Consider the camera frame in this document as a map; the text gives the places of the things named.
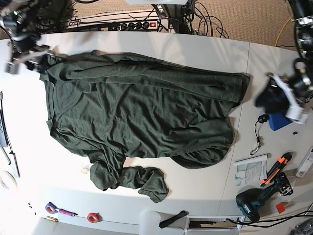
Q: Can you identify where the grey usb hub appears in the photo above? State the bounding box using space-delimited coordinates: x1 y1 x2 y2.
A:
9 151 20 178

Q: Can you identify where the black cordless drill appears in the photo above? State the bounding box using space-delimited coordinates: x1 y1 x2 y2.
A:
235 172 293 223

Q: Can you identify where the purple marker pen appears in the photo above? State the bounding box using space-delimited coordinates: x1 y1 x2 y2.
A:
57 209 77 217

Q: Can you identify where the red tape roll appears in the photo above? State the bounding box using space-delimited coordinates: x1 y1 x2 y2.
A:
87 212 99 223

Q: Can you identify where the white rectangular device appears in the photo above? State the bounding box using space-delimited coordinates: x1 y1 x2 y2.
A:
295 148 313 178

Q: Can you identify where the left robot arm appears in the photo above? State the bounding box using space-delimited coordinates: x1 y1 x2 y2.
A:
255 0 313 124

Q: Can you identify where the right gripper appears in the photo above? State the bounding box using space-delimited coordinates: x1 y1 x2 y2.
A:
5 31 53 74

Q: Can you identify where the blue box with black knob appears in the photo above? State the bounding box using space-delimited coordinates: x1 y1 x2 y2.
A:
268 112 292 131

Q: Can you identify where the yellow cable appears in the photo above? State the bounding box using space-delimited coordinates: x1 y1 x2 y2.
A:
274 14 294 47

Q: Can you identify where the purple tape roll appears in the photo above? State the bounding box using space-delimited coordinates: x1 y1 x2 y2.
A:
45 202 58 214

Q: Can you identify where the white tape roll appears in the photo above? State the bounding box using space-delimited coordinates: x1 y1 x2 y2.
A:
0 170 18 191

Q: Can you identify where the red square card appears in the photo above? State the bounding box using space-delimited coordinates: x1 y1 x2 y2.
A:
275 202 286 214

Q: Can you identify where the black cable with carabiner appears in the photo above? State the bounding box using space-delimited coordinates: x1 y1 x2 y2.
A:
249 114 268 156

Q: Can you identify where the dark green t-shirt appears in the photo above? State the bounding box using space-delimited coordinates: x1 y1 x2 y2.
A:
40 52 250 203

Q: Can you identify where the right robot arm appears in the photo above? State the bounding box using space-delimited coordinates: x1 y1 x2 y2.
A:
0 0 54 74

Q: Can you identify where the paper instruction booklet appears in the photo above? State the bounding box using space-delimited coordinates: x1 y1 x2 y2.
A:
234 154 268 186

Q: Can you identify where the dark remote control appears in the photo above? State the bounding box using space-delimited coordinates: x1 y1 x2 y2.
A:
0 110 8 147

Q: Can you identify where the orange black utility knife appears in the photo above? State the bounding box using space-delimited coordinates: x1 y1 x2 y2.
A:
260 152 292 187

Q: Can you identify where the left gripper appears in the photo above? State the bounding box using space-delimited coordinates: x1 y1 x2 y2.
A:
254 72 313 124

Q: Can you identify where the black power strip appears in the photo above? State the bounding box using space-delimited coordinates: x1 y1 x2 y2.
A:
108 21 158 31

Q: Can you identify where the gold green small cylinder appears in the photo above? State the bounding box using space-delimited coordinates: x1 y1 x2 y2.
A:
46 216 58 222

